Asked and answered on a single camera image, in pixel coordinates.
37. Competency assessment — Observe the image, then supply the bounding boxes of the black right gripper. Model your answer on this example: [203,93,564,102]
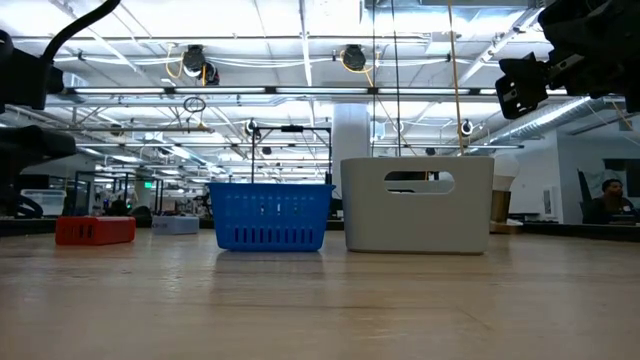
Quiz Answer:
[494,0,640,120]

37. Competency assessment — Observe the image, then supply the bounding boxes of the light blue charger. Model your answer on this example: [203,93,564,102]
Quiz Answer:
[151,215,201,236]

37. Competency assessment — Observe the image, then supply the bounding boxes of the red charger with ports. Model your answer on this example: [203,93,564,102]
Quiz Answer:
[54,215,137,247]

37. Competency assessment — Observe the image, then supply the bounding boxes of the white bulb lamp metal base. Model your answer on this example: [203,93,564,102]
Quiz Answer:
[489,152,524,235]

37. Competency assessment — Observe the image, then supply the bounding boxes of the person seated far away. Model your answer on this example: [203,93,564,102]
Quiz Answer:
[582,178,640,225]

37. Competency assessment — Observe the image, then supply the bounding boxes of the grey plastic bin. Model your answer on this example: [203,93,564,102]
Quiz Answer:
[340,156,496,256]

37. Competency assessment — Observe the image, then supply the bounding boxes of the white building column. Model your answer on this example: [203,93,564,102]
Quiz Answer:
[331,102,372,182]

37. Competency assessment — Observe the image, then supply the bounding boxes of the blue slotted plastic basket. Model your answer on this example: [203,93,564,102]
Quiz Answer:
[208,182,337,253]

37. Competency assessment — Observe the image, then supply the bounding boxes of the clear plastic storage tub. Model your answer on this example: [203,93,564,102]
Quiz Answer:
[19,188,68,217]

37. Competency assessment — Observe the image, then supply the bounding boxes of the black ceiling cable reel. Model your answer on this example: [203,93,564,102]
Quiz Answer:
[181,44,221,87]
[341,44,369,72]

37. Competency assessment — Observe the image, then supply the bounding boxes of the black background rig frame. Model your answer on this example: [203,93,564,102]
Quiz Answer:
[249,124,334,185]

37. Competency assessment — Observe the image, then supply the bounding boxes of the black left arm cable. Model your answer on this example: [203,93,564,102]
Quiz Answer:
[41,0,122,65]

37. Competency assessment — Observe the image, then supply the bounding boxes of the black aluminium table frame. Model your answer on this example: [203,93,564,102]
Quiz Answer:
[0,214,640,244]

